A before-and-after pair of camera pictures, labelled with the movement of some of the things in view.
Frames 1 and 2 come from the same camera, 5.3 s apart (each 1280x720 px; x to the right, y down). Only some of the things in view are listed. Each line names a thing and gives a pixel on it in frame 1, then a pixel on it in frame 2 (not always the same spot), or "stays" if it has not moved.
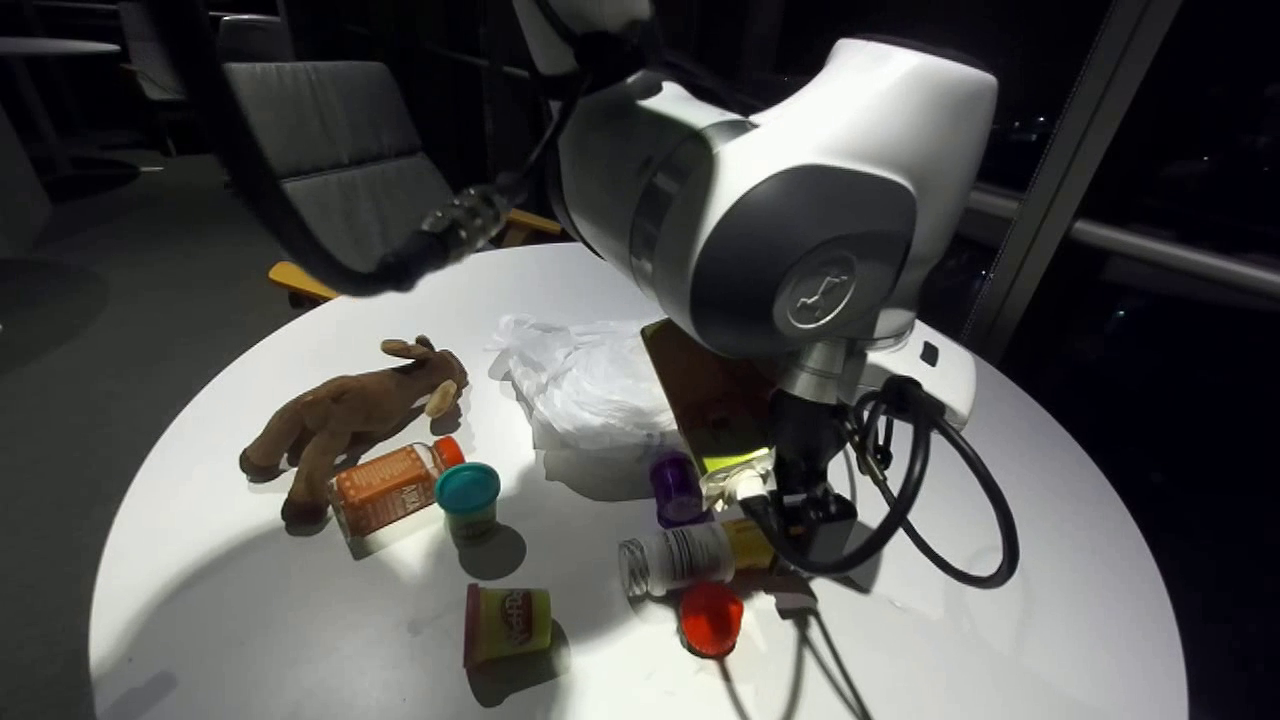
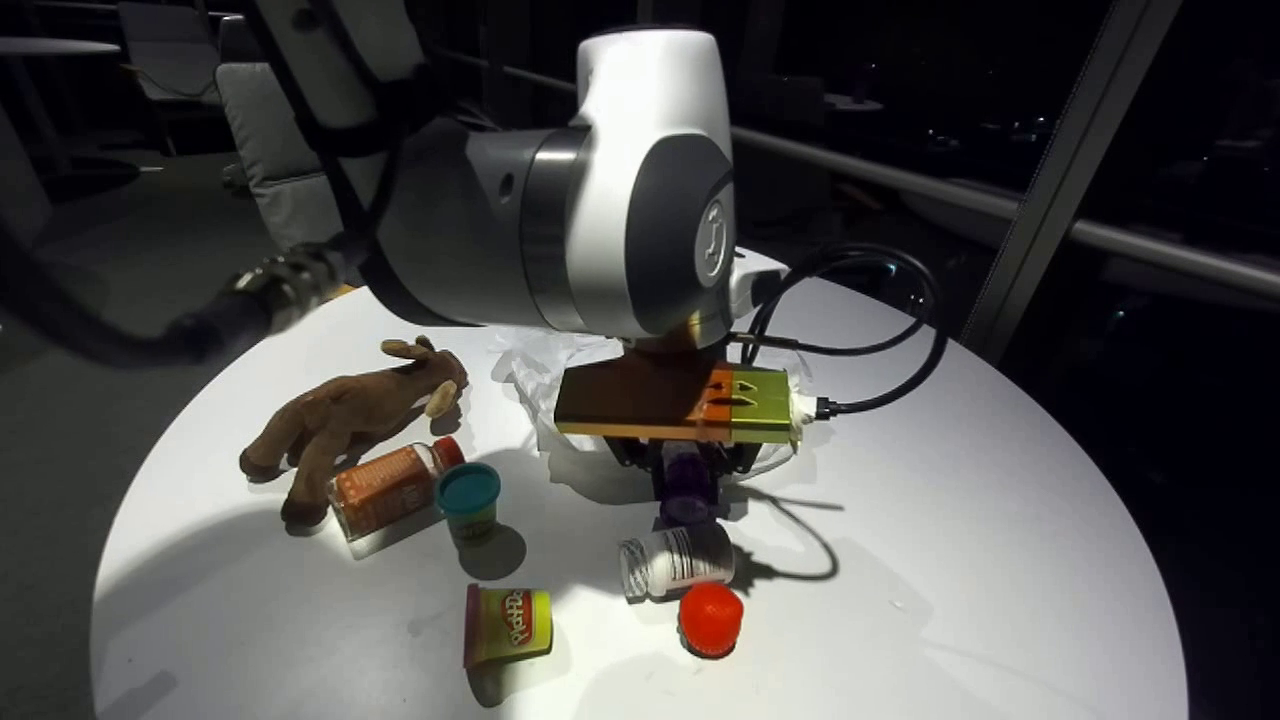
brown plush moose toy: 342,416 stays
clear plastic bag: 594,397 to 510,383
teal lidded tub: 467,493 stays
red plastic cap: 708,617 stays
